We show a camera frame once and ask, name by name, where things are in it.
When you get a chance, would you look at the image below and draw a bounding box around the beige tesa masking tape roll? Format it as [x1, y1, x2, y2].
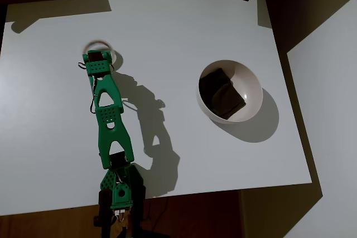
[85, 40, 120, 67]

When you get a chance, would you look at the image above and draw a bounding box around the black cloth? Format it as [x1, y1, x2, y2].
[198, 67, 247, 120]

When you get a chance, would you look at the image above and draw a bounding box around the beige bowl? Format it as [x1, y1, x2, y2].
[196, 59, 264, 124]

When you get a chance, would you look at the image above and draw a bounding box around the black table clamp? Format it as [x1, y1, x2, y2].
[93, 189, 113, 238]

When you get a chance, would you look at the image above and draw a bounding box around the thin robot arm wire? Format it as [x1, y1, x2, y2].
[89, 77, 98, 114]

